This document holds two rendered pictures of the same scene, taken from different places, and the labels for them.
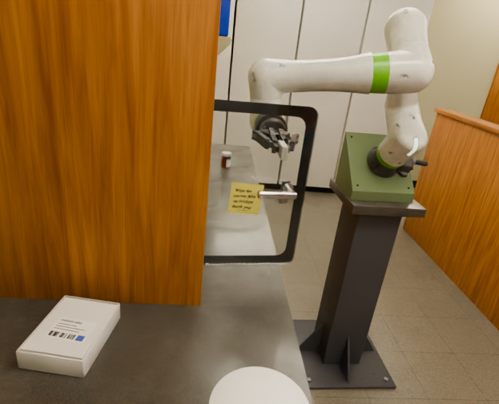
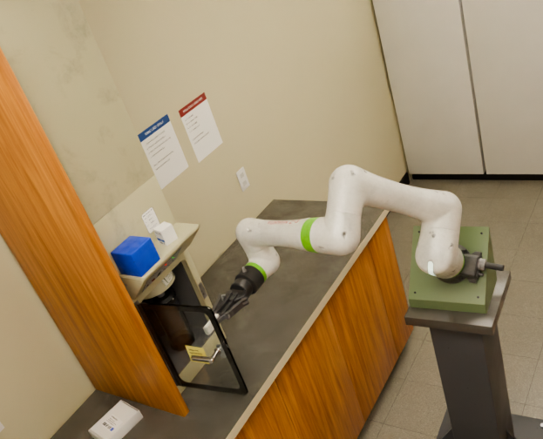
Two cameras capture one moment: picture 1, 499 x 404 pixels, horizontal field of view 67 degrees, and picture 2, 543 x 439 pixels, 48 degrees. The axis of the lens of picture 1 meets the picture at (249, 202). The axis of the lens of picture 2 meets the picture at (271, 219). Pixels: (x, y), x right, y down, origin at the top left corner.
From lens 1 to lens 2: 178 cm
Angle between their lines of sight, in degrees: 43
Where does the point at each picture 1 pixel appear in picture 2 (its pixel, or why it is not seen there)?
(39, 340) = (98, 426)
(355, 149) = not seen: hidden behind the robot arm
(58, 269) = (118, 384)
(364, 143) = not seen: hidden behind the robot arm
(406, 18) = (331, 185)
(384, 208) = (438, 322)
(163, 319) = (160, 422)
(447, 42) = not seen: outside the picture
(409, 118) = (428, 236)
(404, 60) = (318, 234)
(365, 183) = (424, 291)
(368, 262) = (462, 369)
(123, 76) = (98, 307)
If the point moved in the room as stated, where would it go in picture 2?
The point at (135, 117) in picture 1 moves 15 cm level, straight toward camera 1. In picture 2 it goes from (110, 324) to (85, 356)
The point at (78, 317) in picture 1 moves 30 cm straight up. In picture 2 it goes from (118, 415) to (83, 356)
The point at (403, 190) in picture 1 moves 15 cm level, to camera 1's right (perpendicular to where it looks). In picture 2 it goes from (470, 300) to (512, 307)
